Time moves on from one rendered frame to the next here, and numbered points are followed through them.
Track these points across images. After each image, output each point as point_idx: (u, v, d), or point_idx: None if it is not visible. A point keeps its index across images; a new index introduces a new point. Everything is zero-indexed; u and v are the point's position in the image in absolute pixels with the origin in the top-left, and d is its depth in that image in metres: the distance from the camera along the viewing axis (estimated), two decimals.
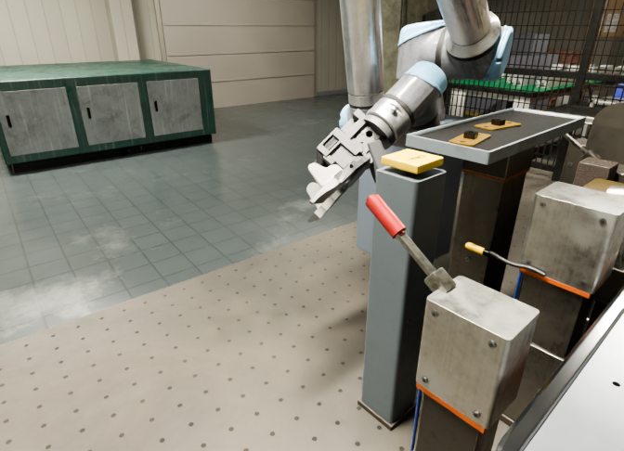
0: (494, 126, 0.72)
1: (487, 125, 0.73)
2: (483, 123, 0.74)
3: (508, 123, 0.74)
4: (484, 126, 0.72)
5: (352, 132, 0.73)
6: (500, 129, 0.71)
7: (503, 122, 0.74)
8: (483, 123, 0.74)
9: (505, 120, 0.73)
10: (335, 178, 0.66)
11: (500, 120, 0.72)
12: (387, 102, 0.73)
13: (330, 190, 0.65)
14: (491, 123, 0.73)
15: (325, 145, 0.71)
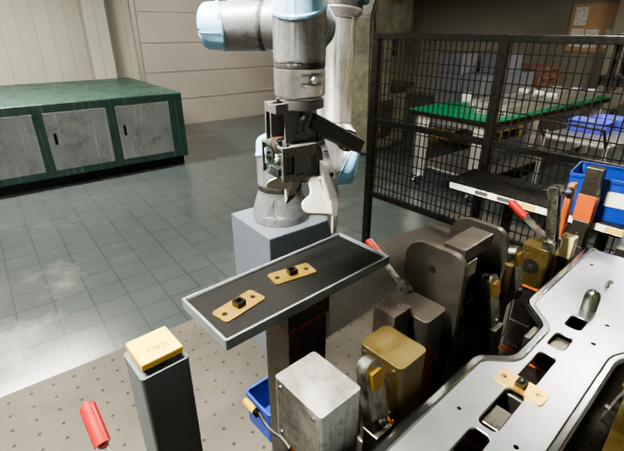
0: (285, 277, 0.75)
1: (280, 274, 0.76)
2: (279, 272, 0.77)
3: (303, 271, 0.77)
4: (276, 277, 0.76)
5: (290, 132, 0.62)
6: (288, 281, 0.74)
7: (300, 269, 0.78)
8: (279, 271, 0.77)
9: (297, 269, 0.76)
10: (332, 199, 0.64)
11: (292, 271, 0.76)
12: (300, 76, 0.58)
13: (337, 212, 0.65)
14: (286, 272, 0.77)
15: (286, 171, 0.62)
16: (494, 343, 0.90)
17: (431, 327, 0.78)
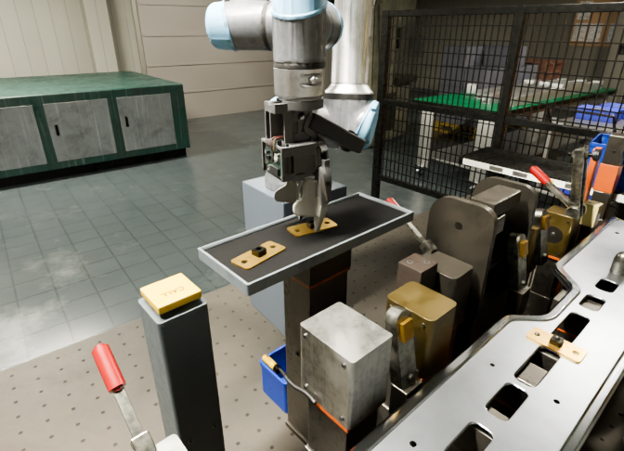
0: (305, 229, 0.71)
1: (300, 227, 0.72)
2: (298, 225, 0.73)
3: (324, 225, 0.73)
4: (295, 230, 0.72)
5: (289, 131, 0.62)
6: (308, 234, 0.70)
7: None
8: (298, 225, 0.73)
9: None
10: (323, 204, 0.66)
11: (312, 224, 0.71)
12: (300, 76, 0.58)
13: (325, 214, 0.68)
14: (305, 225, 0.73)
15: (285, 171, 0.62)
16: (521, 307, 0.86)
17: (459, 284, 0.74)
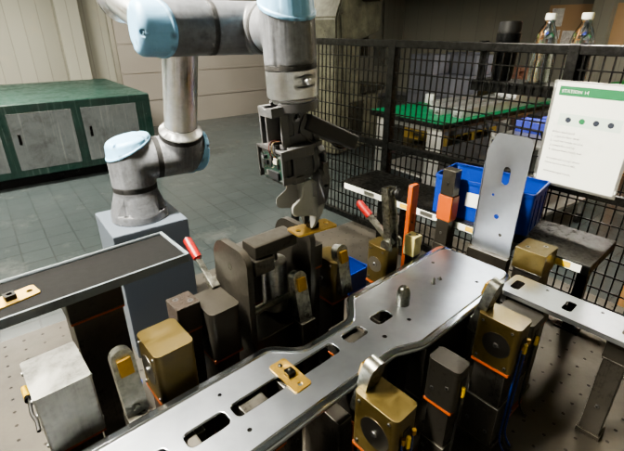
0: (306, 229, 0.71)
1: (300, 227, 0.72)
2: (298, 225, 0.73)
3: (323, 225, 0.73)
4: (296, 230, 0.71)
5: (286, 135, 0.61)
6: (310, 234, 0.70)
7: (319, 224, 0.74)
8: (298, 225, 0.73)
9: (318, 222, 0.72)
10: (320, 204, 0.67)
11: None
12: (294, 79, 0.57)
13: (321, 212, 0.69)
14: (305, 225, 0.73)
15: (286, 174, 0.62)
16: (305, 336, 0.95)
17: (218, 319, 0.83)
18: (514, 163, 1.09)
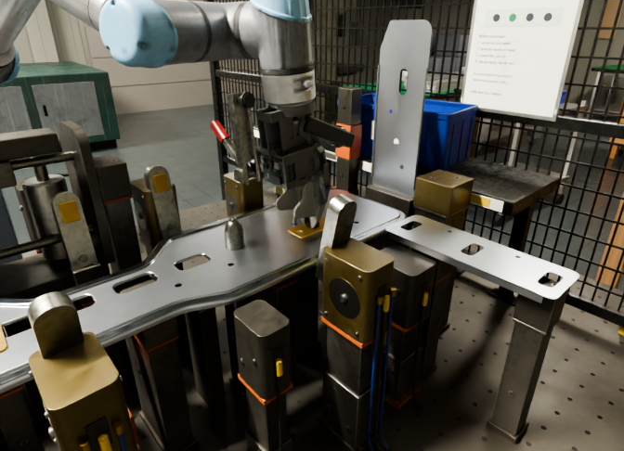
0: (307, 230, 0.71)
1: (301, 228, 0.72)
2: (298, 226, 0.73)
3: (323, 224, 0.74)
4: (297, 231, 0.71)
5: (286, 138, 0.61)
6: (311, 234, 0.70)
7: (319, 223, 0.74)
8: (298, 225, 0.73)
9: (318, 222, 0.72)
10: (321, 205, 0.67)
11: None
12: (292, 82, 0.56)
13: (322, 212, 0.69)
14: (306, 225, 0.73)
15: (288, 178, 0.61)
16: None
17: None
18: (412, 61, 0.80)
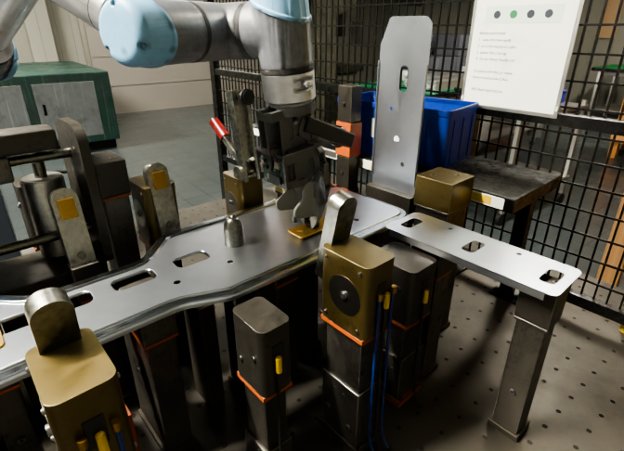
0: (307, 230, 0.71)
1: (301, 228, 0.72)
2: (298, 226, 0.73)
3: (323, 224, 0.74)
4: (297, 231, 0.71)
5: (286, 138, 0.60)
6: (311, 234, 0.70)
7: (319, 223, 0.74)
8: (298, 225, 0.73)
9: (318, 222, 0.72)
10: (321, 205, 0.67)
11: None
12: (292, 82, 0.56)
13: (322, 212, 0.69)
14: (306, 225, 0.73)
15: (288, 178, 0.61)
16: None
17: None
18: (412, 57, 0.79)
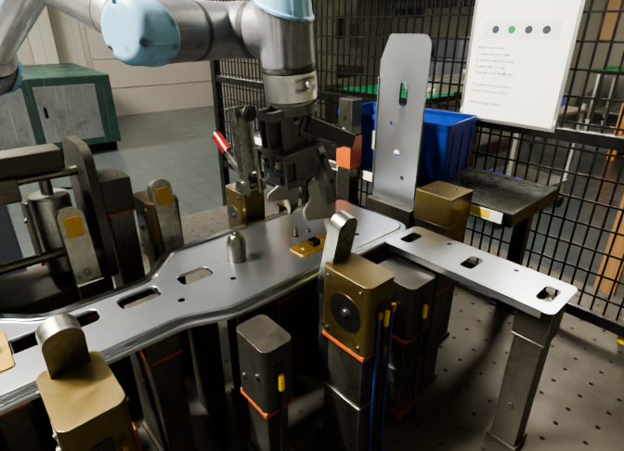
0: (309, 248, 0.73)
1: (303, 246, 0.73)
2: (300, 244, 0.74)
3: (324, 240, 0.75)
4: (299, 249, 0.73)
5: (287, 138, 0.60)
6: (313, 252, 0.72)
7: (320, 239, 0.75)
8: (300, 243, 0.74)
9: (319, 239, 0.74)
10: (331, 203, 0.65)
11: (315, 241, 0.73)
12: (294, 82, 0.56)
13: (334, 213, 0.67)
14: (307, 243, 0.74)
15: (288, 178, 0.61)
16: None
17: None
18: (412, 74, 0.80)
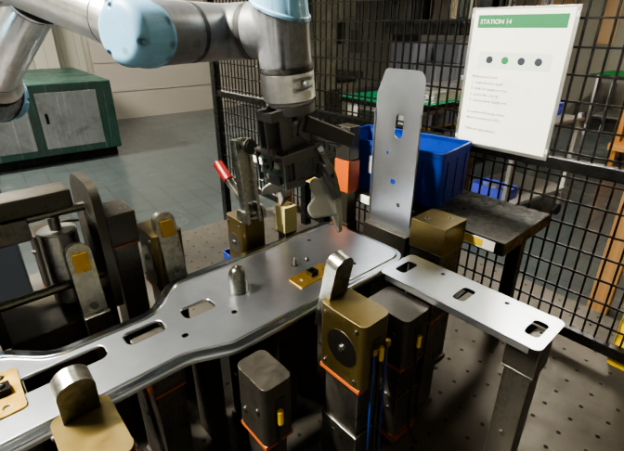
0: (307, 278, 0.75)
1: (301, 277, 0.76)
2: (299, 275, 0.77)
3: (322, 271, 0.78)
4: (298, 279, 0.75)
5: (286, 138, 0.61)
6: (311, 283, 0.74)
7: (318, 270, 0.78)
8: (298, 274, 0.77)
9: (318, 270, 0.76)
10: (336, 199, 0.64)
11: (313, 272, 0.76)
12: (292, 82, 0.56)
13: (342, 210, 0.65)
14: (306, 274, 0.77)
15: (288, 178, 0.61)
16: None
17: None
18: (408, 108, 0.83)
